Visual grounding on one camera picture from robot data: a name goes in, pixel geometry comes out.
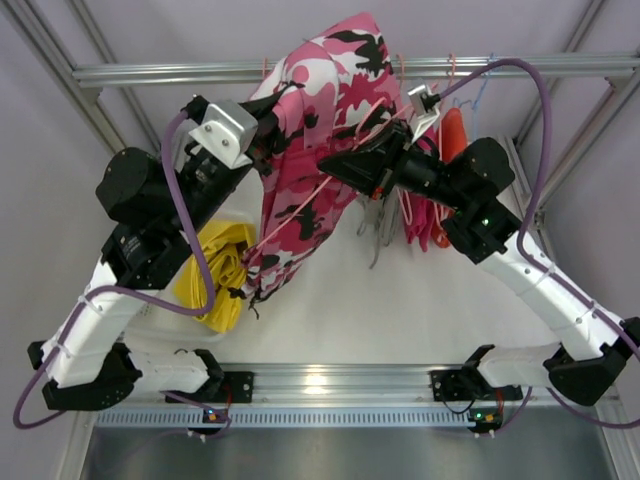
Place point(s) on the left aluminium frame post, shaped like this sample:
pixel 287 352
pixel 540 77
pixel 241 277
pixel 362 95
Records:
pixel 33 26

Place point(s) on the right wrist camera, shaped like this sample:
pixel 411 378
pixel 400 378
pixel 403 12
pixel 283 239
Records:
pixel 425 105

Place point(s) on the aluminium hanging rail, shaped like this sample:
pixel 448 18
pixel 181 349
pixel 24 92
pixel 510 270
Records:
pixel 175 72

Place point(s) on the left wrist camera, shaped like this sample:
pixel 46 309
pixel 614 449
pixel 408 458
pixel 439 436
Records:
pixel 226 131

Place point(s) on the pink wire hanger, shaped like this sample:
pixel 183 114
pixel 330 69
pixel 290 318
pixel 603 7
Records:
pixel 265 68

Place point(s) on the magenta trousers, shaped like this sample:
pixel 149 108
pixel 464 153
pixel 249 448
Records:
pixel 423 219

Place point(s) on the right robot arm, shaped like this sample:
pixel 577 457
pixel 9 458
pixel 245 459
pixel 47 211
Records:
pixel 593 344

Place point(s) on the slotted cable duct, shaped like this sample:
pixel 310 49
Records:
pixel 285 417

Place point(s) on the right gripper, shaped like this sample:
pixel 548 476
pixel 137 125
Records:
pixel 388 160

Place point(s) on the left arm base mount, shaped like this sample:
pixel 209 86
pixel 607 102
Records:
pixel 226 387

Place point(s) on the grey trousers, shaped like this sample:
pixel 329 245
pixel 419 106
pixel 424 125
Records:
pixel 382 218

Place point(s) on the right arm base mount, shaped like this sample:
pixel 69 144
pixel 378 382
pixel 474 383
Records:
pixel 451 385

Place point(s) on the white plastic basket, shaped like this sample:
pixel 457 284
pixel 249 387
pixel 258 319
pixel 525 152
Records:
pixel 152 322

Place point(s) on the aluminium frame post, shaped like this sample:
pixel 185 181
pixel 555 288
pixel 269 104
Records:
pixel 594 128
pixel 33 26

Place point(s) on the right aluminium frame post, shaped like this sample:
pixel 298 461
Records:
pixel 594 128

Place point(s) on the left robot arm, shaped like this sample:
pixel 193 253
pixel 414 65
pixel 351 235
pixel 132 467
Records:
pixel 158 204

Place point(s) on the aluminium front rail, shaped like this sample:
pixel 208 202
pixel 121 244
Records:
pixel 275 385

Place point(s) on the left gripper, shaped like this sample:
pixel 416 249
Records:
pixel 261 157

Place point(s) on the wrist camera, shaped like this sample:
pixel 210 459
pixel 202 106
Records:
pixel 226 131
pixel 425 105

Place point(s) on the yellow trousers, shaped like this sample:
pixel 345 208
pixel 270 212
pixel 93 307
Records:
pixel 223 243

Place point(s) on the pink patterned trousers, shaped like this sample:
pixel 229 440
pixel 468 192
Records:
pixel 329 84

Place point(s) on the blue wire hanger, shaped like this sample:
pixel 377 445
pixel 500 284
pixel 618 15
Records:
pixel 470 95

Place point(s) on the orange trousers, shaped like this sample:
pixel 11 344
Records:
pixel 452 141

